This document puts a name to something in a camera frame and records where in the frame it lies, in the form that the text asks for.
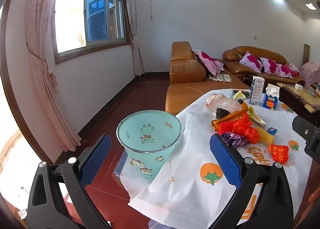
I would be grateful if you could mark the pink floral pillow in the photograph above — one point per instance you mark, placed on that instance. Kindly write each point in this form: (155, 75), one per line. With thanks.
(207, 61)
(250, 61)
(270, 65)
(294, 69)
(283, 70)

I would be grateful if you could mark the large orange foil wrapper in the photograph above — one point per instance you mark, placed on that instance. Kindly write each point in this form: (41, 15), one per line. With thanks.
(235, 125)

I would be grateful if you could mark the blue candy wrapper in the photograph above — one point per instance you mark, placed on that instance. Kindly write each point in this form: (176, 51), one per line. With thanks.
(272, 130)

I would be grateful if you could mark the teal cartoon trash bin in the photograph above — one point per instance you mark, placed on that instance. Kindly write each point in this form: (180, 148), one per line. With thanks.
(135, 154)

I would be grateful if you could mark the purple foil wrapper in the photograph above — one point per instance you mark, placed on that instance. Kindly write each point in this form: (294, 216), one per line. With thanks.
(232, 139)

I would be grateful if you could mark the brown wooden door frame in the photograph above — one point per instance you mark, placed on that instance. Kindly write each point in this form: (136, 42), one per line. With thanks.
(23, 124)

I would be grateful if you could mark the white orange-print tablecloth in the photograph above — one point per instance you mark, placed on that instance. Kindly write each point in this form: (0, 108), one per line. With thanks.
(190, 159)

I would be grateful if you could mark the small white box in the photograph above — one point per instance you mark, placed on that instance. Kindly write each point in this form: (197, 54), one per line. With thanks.
(298, 87)

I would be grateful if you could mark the yellow tube packet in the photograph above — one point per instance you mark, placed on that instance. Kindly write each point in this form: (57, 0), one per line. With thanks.
(265, 136)

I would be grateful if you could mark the black foam net sleeve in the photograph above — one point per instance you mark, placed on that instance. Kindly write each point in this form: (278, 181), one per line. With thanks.
(222, 114)

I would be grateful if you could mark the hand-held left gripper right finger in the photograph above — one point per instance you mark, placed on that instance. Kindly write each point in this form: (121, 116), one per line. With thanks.
(225, 161)

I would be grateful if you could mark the yellow wrapper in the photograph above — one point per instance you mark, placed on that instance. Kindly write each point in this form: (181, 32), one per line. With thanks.
(250, 111)

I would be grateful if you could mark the recessed ceiling light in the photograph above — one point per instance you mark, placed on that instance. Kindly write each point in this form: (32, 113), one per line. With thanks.
(310, 5)

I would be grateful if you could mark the wooden board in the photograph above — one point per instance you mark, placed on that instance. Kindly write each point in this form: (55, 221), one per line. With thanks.
(306, 54)

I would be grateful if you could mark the checked cloth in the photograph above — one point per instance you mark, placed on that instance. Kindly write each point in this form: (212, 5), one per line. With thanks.
(221, 78)

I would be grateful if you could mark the small orange foil wrapper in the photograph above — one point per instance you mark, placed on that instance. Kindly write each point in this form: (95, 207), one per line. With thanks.
(278, 152)

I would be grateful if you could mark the pink cloth cover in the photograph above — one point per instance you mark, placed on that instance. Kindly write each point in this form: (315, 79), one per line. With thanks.
(311, 73)

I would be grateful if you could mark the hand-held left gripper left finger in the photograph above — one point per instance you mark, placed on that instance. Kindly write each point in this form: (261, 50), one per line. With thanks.
(96, 161)

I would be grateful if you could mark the clear red-print plastic bag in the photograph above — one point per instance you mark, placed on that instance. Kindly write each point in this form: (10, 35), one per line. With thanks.
(225, 105)

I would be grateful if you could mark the sliding glass window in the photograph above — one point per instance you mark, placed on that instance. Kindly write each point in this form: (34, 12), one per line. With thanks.
(97, 11)

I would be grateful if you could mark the brown leather chaise sofa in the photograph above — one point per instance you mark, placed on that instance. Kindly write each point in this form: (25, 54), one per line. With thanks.
(187, 71)

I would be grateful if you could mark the short pink curtain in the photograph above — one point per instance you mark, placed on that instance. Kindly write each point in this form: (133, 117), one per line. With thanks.
(136, 51)

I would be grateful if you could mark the dark wooden coffee table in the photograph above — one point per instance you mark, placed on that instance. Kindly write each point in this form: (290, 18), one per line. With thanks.
(292, 99)

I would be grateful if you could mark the long pink curtain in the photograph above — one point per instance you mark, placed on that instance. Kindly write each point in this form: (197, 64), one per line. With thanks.
(50, 81)

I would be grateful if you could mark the tall white milk carton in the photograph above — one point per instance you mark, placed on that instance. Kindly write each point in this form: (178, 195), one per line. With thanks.
(256, 91)

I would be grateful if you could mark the brown orange snack packet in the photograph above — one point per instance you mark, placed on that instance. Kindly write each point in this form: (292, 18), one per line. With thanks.
(217, 124)

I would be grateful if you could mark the brown leather long sofa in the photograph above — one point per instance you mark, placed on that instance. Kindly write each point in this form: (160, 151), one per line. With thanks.
(232, 55)

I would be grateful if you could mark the blue white-capped carton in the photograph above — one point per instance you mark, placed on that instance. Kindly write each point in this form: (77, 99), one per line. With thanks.
(271, 101)

